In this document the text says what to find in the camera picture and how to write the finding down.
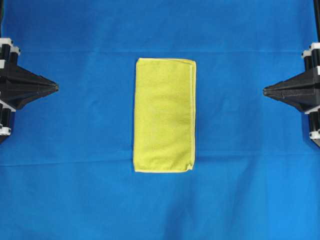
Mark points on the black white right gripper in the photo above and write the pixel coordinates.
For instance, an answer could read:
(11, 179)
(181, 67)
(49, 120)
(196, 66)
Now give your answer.
(304, 103)

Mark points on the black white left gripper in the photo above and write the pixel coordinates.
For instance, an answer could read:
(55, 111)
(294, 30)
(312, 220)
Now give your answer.
(14, 98)

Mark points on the yellow microfibre towel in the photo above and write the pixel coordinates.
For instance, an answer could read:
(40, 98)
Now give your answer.
(164, 115)

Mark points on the blue table cloth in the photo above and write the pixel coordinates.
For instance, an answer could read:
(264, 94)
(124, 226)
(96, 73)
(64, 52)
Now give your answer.
(66, 172)

